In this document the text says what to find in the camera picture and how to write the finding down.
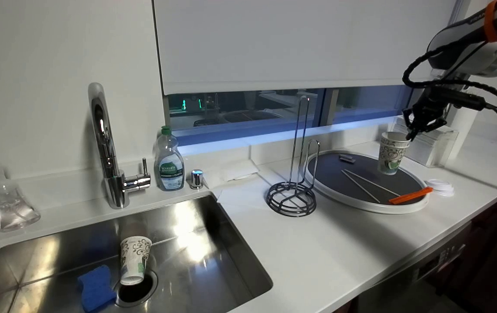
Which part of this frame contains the white roller blind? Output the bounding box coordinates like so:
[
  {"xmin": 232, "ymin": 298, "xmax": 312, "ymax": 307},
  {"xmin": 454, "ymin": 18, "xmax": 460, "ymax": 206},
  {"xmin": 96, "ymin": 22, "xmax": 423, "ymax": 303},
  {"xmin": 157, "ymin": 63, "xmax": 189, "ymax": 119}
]
[{"xmin": 152, "ymin": 0, "xmax": 460, "ymax": 98}]

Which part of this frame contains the white napkin box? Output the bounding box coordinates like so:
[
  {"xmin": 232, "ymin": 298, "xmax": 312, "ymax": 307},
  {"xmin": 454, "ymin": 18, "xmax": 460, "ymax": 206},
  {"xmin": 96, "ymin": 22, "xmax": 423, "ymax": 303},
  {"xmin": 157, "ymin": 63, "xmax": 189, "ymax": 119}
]
[{"xmin": 407, "ymin": 124, "xmax": 456, "ymax": 169}]

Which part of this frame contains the orange plastic straw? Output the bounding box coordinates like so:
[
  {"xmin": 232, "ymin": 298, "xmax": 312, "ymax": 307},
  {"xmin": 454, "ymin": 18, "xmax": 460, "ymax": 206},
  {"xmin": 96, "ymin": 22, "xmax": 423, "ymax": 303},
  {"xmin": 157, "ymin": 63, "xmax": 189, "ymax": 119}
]
[{"xmin": 387, "ymin": 185, "xmax": 437, "ymax": 208}]

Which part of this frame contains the thin wooden stir stick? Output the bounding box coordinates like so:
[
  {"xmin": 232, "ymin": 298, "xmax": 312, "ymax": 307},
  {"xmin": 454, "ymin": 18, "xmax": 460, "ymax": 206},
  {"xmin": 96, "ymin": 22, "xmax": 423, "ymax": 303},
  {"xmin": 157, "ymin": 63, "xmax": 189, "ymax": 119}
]
[
  {"xmin": 341, "ymin": 171, "xmax": 383, "ymax": 206},
  {"xmin": 341, "ymin": 169, "xmax": 402, "ymax": 199}
]

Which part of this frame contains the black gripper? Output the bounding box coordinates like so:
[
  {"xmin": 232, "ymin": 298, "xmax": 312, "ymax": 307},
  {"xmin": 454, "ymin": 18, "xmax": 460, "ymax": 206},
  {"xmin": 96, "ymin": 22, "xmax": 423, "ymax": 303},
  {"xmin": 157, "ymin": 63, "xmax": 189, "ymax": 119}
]
[{"xmin": 404, "ymin": 86, "xmax": 456, "ymax": 143}]

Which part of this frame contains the window pane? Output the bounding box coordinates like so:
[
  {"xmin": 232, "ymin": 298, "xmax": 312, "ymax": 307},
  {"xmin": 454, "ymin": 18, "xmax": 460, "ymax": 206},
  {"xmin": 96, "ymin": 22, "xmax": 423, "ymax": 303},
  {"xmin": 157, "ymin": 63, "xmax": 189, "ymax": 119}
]
[{"xmin": 164, "ymin": 86, "xmax": 428, "ymax": 149}]

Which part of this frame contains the round black white-rimmed tray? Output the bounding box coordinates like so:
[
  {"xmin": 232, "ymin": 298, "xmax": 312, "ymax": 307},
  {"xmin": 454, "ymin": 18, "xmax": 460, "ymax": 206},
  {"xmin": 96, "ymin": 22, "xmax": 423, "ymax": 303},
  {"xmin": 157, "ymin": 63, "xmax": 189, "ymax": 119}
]
[{"xmin": 303, "ymin": 149, "xmax": 434, "ymax": 216}]

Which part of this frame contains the black wire paper towel holder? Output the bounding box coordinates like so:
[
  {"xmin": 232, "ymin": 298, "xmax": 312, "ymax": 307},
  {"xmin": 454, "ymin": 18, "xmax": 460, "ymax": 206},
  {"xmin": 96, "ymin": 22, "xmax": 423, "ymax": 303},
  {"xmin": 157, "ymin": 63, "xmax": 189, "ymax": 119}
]
[{"xmin": 265, "ymin": 93, "xmax": 324, "ymax": 220}]

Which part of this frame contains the stainless steel sink basin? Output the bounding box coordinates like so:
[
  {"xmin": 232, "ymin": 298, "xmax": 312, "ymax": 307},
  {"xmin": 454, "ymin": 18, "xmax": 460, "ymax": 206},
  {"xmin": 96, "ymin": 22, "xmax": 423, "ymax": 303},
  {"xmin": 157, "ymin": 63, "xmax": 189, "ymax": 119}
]
[{"xmin": 0, "ymin": 194, "xmax": 275, "ymax": 313}]

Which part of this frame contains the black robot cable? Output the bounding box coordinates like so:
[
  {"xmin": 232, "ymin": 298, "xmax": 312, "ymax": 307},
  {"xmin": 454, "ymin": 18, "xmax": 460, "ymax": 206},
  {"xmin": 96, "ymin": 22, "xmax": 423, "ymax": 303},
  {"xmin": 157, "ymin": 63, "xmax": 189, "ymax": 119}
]
[{"xmin": 402, "ymin": 46, "xmax": 497, "ymax": 138}]

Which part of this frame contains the dark under-counter cabinet front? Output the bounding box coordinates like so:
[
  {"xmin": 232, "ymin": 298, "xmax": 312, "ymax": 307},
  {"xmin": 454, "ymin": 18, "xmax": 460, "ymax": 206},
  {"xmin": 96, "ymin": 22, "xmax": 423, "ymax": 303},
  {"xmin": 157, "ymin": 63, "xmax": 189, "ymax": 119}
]
[{"xmin": 341, "ymin": 185, "xmax": 497, "ymax": 313}]

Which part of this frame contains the green dish soap bottle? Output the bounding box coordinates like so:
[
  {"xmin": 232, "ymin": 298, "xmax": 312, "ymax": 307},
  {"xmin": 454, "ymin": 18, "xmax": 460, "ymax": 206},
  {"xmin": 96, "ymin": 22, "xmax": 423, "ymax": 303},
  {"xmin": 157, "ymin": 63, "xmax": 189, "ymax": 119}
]
[{"xmin": 154, "ymin": 124, "xmax": 189, "ymax": 194}]

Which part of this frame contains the small chrome sink knob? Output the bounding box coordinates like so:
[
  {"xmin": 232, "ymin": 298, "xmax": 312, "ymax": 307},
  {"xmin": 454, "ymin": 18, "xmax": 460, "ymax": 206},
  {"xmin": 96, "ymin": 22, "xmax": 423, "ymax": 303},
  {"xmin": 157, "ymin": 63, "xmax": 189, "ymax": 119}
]
[{"xmin": 187, "ymin": 168, "xmax": 208, "ymax": 192}]

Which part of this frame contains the chrome kitchen faucet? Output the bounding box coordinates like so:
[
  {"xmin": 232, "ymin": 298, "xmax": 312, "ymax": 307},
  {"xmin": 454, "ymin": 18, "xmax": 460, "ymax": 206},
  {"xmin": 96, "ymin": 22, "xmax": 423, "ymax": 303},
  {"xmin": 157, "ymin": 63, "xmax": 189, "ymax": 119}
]
[{"xmin": 88, "ymin": 83, "xmax": 154, "ymax": 211}]

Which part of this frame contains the white folded cloth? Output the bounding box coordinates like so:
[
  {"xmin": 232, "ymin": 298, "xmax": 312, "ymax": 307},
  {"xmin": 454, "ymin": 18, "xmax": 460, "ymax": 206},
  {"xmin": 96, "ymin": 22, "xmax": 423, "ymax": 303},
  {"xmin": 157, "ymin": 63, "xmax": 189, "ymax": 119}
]
[{"xmin": 216, "ymin": 159, "xmax": 265, "ymax": 187}]

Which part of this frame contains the blue sponge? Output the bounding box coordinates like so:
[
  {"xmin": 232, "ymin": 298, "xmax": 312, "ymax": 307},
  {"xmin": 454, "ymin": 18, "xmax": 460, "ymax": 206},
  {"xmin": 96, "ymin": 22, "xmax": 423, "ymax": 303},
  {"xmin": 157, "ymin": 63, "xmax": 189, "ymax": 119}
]
[{"xmin": 76, "ymin": 265, "xmax": 119, "ymax": 313}]

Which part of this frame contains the printed white paper cup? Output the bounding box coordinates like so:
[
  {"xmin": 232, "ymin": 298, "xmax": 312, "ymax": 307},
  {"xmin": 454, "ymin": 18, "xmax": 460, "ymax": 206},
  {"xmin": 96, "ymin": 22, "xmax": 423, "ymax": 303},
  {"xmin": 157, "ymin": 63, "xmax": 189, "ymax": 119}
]
[
  {"xmin": 378, "ymin": 142, "xmax": 411, "ymax": 178},
  {"xmin": 119, "ymin": 236, "xmax": 154, "ymax": 289},
  {"xmin": 380, "ymin": 131, "xmax": 414, "ymax": 154}
]

